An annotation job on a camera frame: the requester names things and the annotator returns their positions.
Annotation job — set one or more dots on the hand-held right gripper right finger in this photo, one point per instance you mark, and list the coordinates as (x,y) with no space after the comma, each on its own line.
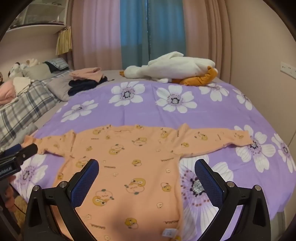
(208,185)

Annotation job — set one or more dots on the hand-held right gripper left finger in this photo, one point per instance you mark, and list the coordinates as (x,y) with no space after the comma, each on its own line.
(85,183)

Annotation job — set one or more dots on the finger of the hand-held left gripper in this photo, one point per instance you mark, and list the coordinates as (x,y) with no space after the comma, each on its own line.
(29,150)

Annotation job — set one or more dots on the orange printed baby garment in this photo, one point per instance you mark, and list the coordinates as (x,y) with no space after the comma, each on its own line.
(138,166)

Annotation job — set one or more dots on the dark navy clothes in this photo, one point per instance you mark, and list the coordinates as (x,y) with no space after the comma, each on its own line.
(81,87)

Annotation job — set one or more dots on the pink folded clothes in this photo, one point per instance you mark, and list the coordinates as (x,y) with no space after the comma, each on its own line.
(85,73)

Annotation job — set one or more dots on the plaid pillow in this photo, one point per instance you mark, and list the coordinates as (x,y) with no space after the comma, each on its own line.
(20,109)

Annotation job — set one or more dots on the pink cloth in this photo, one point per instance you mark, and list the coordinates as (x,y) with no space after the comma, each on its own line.
(5,92)

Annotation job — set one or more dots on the white cloth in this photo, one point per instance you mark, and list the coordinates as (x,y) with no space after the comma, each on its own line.
(22,83)

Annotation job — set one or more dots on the grey pillow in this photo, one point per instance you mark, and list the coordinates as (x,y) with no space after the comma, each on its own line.
(59,89)
(37,71)

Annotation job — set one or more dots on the pile of plush toys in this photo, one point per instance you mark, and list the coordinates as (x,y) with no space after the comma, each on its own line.
(20,67)

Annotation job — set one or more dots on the striped pillow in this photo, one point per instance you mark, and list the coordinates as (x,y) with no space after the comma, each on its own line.
(56,63)

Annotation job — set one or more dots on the purple floral bedsheet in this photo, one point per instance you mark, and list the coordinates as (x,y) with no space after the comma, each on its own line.
(143,111)

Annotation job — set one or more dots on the yellow hanging cloth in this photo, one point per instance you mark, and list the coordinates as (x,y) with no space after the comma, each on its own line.
(64,41)

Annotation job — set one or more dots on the white goose plush toy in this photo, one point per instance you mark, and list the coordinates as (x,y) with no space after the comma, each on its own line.
(173,67)

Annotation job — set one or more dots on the pink curtain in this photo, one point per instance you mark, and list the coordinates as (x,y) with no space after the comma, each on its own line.
(205,30)
(92,34)

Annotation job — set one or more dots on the white power strip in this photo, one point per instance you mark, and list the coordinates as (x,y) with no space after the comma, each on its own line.
(289,69)

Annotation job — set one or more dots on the blue curtain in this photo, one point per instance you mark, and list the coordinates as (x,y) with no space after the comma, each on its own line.
(152,30)

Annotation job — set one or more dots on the white wall shelf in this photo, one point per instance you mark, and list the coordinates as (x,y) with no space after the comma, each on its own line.
(39,27)

